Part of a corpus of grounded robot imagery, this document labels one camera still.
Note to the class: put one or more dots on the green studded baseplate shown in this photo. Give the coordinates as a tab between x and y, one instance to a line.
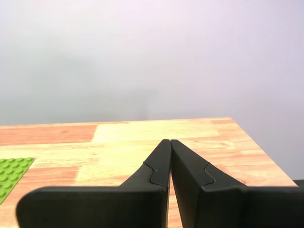
12	175

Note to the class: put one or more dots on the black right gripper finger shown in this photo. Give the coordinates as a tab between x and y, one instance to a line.
95	209
237	209

